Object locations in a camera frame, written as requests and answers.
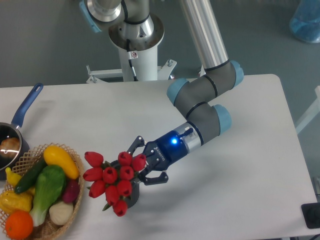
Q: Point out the red tulip bouquet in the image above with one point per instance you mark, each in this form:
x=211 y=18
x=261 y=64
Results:
x=102 y=176

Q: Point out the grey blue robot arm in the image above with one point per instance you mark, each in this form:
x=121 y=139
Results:
x=191 y=98

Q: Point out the small yellow banana pepper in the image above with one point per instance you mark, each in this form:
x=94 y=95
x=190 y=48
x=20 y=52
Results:
x=12 y=177

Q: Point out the green bok choy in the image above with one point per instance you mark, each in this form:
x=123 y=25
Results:
x=48 y=188

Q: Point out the blue plastic bag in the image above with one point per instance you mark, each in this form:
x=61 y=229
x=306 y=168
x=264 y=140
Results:
x=305 y=23

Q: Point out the dark green cucumber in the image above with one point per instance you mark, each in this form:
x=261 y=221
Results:
x=30 y=177

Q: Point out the purple red radish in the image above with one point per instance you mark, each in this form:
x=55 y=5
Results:
x=71 y=191

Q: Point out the woven wicker basket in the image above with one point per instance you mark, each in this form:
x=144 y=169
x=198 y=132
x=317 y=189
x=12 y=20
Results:
x=49 y=230

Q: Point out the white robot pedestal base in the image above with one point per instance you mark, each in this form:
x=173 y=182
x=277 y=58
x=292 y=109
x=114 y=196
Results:
x=137 y=46

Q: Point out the blue handled saucepan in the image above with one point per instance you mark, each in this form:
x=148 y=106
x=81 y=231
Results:
x=12 y=129

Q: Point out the yellow squash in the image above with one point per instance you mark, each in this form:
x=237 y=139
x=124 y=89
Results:
x=55 y=155

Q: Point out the white frame bar right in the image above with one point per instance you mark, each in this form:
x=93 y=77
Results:
x=310 y=113

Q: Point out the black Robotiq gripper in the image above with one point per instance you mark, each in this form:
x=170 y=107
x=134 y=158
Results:
x=160 y=154

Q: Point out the orange fruit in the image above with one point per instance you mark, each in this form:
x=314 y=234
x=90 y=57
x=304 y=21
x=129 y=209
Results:
x=19 y=225

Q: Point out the black device at edge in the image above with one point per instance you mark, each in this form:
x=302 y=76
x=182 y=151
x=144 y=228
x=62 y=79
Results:
x=311 y=214

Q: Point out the white garlic bulb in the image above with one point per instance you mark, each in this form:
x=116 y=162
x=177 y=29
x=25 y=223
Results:
x=61 y=212

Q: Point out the yellow bell pepper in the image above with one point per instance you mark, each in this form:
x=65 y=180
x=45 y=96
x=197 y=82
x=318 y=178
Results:
x=11 y=202

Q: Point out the brown bread in pan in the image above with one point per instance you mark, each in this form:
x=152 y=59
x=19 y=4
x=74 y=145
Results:
x=10 y=145

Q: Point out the dark grey ribbed vase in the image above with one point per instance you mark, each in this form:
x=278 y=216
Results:
x=135 y=193

